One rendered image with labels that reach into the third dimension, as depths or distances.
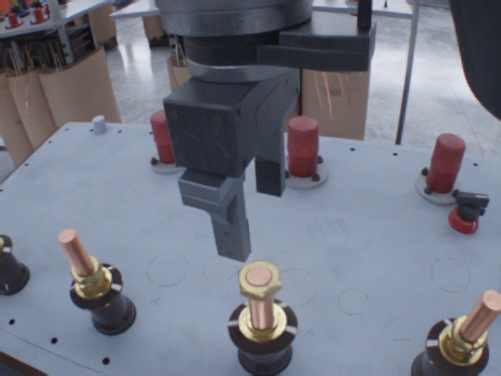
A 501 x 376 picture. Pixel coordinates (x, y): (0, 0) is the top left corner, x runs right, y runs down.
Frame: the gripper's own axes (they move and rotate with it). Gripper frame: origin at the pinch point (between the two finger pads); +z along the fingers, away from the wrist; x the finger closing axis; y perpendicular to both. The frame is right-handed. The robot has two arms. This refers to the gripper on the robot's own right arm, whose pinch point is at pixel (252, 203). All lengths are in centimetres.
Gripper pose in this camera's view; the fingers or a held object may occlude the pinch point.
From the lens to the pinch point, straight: 33.7
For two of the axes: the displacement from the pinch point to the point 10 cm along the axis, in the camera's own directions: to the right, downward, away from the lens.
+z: 0.7, 7.7, 6.3
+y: -9.2, -2.0, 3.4
